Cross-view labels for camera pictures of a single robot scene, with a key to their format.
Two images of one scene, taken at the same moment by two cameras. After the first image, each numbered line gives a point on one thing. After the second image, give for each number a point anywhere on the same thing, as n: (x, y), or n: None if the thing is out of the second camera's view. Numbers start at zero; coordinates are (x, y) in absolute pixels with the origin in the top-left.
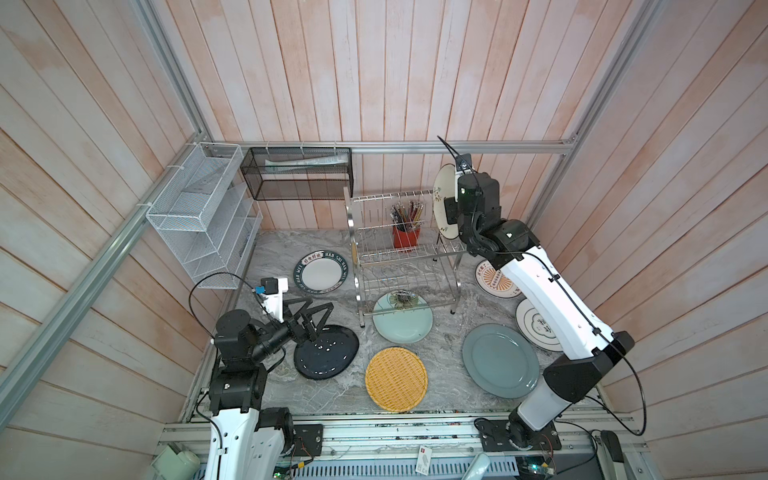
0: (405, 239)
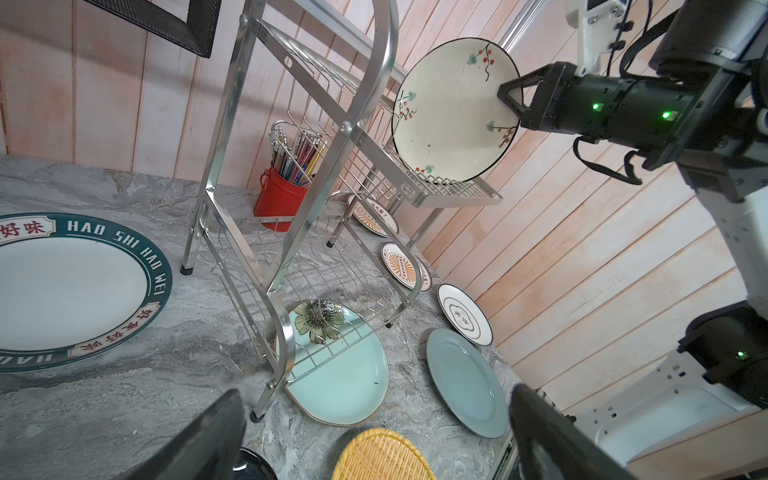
0: (278, 196)
